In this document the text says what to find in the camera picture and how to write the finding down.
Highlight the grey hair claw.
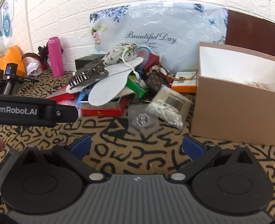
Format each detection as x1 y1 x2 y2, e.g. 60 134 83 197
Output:
69 59 110 91

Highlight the cardboard box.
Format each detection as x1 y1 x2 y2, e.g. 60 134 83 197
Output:
190 41 275 147

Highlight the dark brown board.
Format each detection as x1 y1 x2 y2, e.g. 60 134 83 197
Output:
224 9 275 64

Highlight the gold strap wristwatch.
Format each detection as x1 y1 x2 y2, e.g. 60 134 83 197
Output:
159 66 197 82

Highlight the black box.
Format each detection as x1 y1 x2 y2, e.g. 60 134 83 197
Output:
75 54 105 72

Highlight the grey flat device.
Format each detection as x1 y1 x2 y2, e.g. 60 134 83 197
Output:
0 148 21 207

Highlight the red and black feather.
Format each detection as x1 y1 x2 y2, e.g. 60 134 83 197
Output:
21 45 51 73

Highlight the orange bag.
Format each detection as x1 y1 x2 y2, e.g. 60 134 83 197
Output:
0 45 26 80

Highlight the bag of white beads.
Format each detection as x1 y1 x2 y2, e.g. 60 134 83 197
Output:
146 85 194 131

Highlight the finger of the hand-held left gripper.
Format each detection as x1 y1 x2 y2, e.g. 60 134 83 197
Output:
56 105 79 124

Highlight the flat red box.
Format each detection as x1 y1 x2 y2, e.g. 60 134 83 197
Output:
80 97 129 117

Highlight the floral plastic bag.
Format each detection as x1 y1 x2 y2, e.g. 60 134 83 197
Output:
89 3 229 75

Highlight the floral drawstring pouch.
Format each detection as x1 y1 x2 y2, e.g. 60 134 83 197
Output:
103 41 142 66

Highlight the small blue box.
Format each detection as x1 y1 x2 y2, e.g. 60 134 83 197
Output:
76 91 89 103

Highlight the crumpled white paper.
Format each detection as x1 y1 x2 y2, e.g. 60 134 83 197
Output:
27 62 43 76

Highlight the red booklet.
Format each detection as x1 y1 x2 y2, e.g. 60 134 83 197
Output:
46 86 78 106

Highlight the clear packet with clover charm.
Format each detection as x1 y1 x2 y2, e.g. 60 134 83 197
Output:
128 104 160 131

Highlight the green box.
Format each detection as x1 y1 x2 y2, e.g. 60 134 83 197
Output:
125 75 150 99

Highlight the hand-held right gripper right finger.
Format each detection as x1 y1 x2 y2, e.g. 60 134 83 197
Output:
168 135 254 184

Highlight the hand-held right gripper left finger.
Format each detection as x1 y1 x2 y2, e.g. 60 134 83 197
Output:
21 134 107 183

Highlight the brown monogram wallet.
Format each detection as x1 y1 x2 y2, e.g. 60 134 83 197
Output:
145 71 173 94

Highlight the white printed leaflet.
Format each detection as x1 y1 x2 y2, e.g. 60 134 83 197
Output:
171 71 197 94

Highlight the white felt insole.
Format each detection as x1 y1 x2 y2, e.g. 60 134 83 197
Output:
88 69 131 107
66 57 144 94

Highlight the pink bottle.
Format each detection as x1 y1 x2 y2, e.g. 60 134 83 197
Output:
46 37 65 77

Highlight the dark red box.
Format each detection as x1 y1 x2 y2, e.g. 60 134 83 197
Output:
149 53 161 71

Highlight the blue wall sticker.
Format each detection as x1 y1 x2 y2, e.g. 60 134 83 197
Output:
0 0 13 39

